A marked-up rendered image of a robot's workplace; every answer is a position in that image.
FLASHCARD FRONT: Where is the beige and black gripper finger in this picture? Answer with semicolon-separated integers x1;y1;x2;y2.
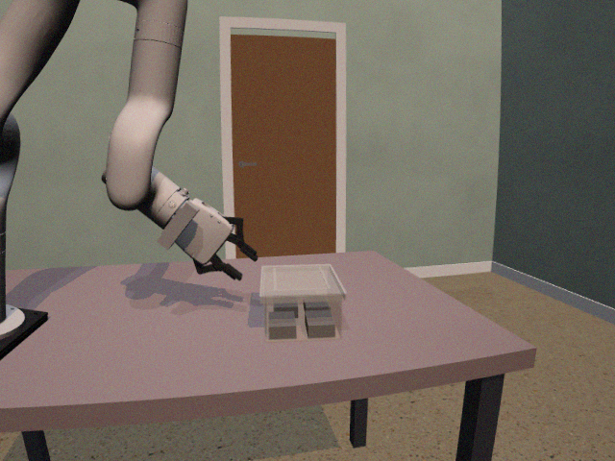
193;255;242;281
222;216;258;261

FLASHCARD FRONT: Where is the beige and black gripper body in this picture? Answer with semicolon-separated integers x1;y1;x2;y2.
175;198;234;265

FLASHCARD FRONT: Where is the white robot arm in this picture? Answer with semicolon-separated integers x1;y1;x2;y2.
0;0;200;340

